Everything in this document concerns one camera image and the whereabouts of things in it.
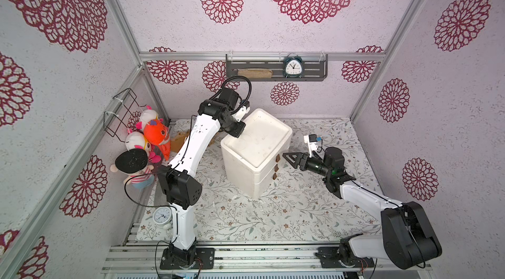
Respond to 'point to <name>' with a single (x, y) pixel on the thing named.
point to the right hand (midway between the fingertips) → (285, 154)
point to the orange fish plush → (157, 133)
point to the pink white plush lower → (136, 140)
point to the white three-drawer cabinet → (256, 161)
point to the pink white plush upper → (146, 115)
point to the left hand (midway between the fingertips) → (238, 131)
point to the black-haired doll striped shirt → (135, 162)
